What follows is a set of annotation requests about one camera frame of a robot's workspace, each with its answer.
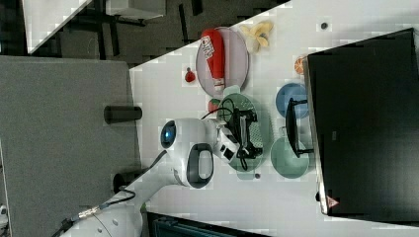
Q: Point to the grey round plate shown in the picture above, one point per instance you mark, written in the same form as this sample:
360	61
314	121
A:
236	63

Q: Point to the white side table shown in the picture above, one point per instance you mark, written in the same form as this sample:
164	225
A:
43	18

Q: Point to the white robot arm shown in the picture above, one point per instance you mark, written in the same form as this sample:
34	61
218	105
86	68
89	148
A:
189	147

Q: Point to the green oval plastic strainer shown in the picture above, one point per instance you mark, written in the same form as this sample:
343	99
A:
233	98

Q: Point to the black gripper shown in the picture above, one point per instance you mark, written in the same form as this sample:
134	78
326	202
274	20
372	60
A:
239	124

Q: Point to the red ketchup bottle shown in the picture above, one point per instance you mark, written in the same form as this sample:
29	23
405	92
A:
213	48

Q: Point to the blue metal frame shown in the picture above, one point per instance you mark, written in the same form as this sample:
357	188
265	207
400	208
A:
160	225

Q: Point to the black cylinder upper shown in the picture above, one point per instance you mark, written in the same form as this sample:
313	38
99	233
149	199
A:
117	114

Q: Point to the yellow banana toy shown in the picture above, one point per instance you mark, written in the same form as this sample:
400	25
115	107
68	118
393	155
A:
257	35

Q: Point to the orange half toy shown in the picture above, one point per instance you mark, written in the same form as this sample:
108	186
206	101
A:
298	65

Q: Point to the toy strawberry with green top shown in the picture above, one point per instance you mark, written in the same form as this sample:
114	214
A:
190	75

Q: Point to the red toy fruit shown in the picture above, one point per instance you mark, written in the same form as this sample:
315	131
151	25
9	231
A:
213	104

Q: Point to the blue plastic cup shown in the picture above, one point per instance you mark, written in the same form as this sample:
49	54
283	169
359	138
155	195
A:
298	93

